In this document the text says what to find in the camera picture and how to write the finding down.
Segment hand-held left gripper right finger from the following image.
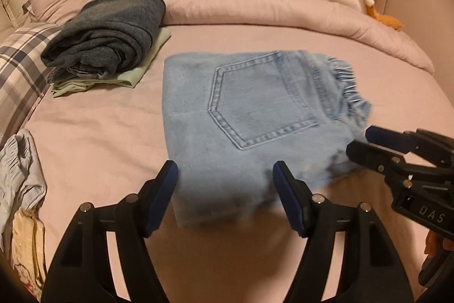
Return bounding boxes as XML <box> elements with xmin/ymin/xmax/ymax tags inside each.
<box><xmin>272</xmin><ymin>161</ymin><xmax>414</xmax><ymax>303</ymax></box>

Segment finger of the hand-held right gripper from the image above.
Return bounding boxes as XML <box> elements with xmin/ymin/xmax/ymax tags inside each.
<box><xmin>365</xmin><ymin>126</ymin><xmax>454</xmax><ymax>166</ymax></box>
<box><xmin>346</xmin><ymin>140</ymin><xmax>408</xmax><ymax>180</ymax></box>

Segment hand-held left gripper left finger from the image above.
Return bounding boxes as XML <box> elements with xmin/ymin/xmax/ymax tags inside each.
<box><xmin>41</xmin><ymin>160</ymin><xmax>178</xmax><ymax>303</ymax></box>

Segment light blue denim pants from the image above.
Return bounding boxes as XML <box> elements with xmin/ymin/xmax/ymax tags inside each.
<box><xmin>162</xmin><ymin>49</ymin><xmax>373</xmax><ymax>229</ymax></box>

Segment person's right hand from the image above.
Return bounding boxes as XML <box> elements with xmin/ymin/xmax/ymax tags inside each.
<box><xmin>424</xmin><ymin>228</ymin><xmax>448</xmax><ymax>255</ymax></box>

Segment folded light green garment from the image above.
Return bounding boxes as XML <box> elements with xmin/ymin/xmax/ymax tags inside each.
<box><xmin>50</xmin><ymin>27</ymin><xmax>171</xmax><ymax>98</ymax></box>

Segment crumpled light blue garment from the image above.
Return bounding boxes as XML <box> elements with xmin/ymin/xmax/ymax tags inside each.
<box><xmin>0</xmin><ymin>129</ymin><xmax>47</xmax><ymax>248</ymax></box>

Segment yellow printed cloth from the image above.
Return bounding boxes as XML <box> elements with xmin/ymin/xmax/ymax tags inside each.
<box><xmin>9</xmin><ymin>209</ymin><xmax>49</xmax><ymax>302</ymax></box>

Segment folded dark denim jeans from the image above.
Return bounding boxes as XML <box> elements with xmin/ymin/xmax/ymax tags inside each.
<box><xmin>41</xmin><ymin>0</ymin><xmax>167</xmax><ymax>83</ymax></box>

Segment pink duvet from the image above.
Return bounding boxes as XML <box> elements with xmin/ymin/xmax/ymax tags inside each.
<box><xmin>30</xmin><ymin>0</ymin><xmax>435</xmax><ymax>76</ymax></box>

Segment plaid pillow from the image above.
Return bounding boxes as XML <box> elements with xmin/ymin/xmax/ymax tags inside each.
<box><xmin>0</xmin><ymin>22</ymin><xmax>65</xmax><ymax>148</ymax></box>

